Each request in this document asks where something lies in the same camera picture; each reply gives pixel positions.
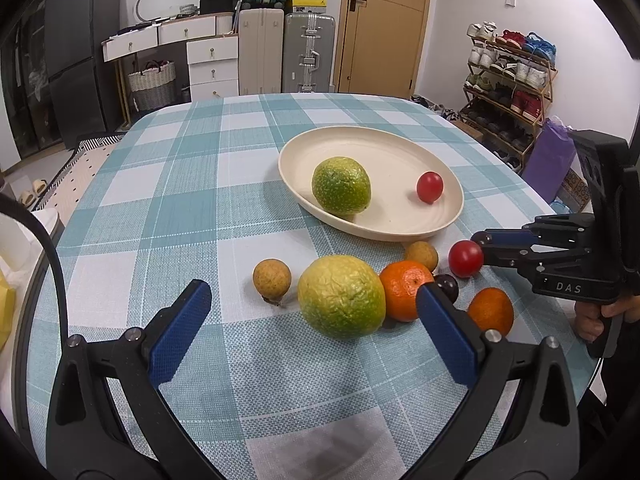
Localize cream round plate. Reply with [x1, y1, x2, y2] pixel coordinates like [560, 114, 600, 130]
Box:
[278, 126, 465, 242]

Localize wooden shoe rack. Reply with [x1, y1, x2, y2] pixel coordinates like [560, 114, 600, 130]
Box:
[457, 22, 558, 171]

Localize dotted floor mat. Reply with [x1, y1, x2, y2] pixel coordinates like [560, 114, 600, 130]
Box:
[30, 132, 126, 221]

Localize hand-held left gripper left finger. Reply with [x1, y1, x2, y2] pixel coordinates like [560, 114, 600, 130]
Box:
[46, 280, 221, 480]

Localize beige suitcase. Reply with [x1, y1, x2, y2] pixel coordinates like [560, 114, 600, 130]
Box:
[238, 7, 287, 96]

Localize pair of beige slippers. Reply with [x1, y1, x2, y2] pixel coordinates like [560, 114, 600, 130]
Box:
[20, 178, 48, 206]

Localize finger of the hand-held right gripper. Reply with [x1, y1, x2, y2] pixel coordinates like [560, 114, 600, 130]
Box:
[471, 212, 597, 252]
[480, 246, 593, 281]

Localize pile of loose sneakers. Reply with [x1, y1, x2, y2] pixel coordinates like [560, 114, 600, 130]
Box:
[410, 94, 458, 122]

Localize teal plaid tablecloth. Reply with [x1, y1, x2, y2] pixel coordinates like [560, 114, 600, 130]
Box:
[25, 92, 601, 480]

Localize woven laundry basket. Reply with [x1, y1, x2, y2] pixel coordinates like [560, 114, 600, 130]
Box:
[128, 60, 177, 112]

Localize person's right hand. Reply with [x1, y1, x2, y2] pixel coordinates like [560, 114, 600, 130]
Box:
[574, 294, 640, 344]

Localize dark purple plum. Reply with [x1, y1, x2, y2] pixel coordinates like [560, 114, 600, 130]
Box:
[433, 274, 460, 305]

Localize red cherry tomato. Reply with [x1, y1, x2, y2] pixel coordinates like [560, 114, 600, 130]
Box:
[448, 240, 485, 279]
[416, 171, 445, 204]

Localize dark glass wardrobe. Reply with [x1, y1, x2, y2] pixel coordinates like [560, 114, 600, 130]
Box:
[0, 10, 51, 161]

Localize orange tangerine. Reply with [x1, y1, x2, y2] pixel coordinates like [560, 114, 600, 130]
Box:
[379, 261, 435, 323]
[467, 287, 515, 337]

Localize green citrus fruit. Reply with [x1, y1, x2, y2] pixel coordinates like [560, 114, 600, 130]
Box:
[311, 156, 372, 219]

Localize large yellow-green citrus fruit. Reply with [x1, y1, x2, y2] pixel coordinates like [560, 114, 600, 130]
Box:
[297, 255, 387, 340]

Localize rows of shoes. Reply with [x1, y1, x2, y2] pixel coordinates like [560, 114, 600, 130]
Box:
[462, 22, 557, 168]

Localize patterned brown bag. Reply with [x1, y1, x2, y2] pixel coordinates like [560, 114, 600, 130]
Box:
[555, 170, 593, 211]

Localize silver suitcase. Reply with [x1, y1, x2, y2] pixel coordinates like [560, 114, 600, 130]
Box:
[281, 11, 337, 93]

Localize brown longan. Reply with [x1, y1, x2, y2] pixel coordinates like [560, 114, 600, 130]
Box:
[403, 241, 439, 272]
[252, 258, 292, 306]

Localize yellow bag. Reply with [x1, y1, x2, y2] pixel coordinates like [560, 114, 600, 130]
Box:
[0, 270, 18, 351]

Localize white drawer dresser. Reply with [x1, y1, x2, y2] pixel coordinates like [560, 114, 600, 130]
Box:
[102, 10, 240, 126]

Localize wooden door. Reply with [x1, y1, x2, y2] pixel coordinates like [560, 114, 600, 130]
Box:
[332, 0, 433, 98]

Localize dark grey refrigerator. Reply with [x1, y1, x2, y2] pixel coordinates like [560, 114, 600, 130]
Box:
[44, 0, 126, 148]

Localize person's dark clothing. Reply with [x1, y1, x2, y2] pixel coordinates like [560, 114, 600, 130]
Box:
[592, 355, 640, 466]

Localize purple bag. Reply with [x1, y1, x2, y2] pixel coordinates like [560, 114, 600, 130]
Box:
[522, 117, 578, 203]

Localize white container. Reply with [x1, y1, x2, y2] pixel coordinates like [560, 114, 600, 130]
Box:
[0, 210, 61, 271]

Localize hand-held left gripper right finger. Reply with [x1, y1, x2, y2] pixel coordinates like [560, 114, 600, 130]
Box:
[416, 282, 583, 480]

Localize black cable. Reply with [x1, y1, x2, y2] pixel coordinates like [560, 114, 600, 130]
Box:
[0, 192, 68, 361]

